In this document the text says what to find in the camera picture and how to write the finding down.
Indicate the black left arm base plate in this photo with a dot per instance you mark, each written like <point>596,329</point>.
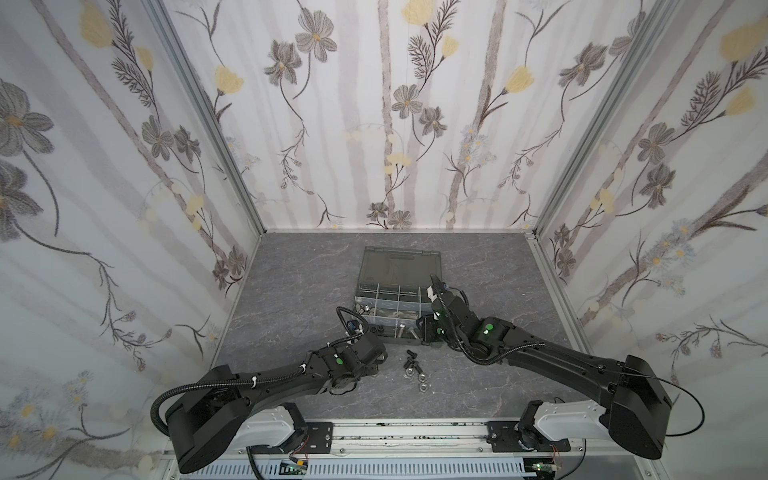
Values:
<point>317,439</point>

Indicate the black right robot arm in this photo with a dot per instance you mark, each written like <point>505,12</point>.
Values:
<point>623,400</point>

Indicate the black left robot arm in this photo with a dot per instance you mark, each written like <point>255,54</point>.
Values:
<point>201,419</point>

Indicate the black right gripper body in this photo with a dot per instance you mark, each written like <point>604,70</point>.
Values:
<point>448,309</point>

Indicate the white slotted cable duct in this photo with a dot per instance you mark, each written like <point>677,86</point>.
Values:
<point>397,468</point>

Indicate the aluminium front rail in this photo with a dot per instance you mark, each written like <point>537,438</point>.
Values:
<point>276,432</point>

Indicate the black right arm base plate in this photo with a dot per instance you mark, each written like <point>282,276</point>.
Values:
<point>508,437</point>

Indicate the grey plastic organizer box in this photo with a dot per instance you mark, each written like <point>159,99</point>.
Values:
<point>392,294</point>

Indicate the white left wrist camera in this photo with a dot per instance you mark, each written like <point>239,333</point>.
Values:
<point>356,326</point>

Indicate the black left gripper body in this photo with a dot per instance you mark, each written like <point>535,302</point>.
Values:
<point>372,346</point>

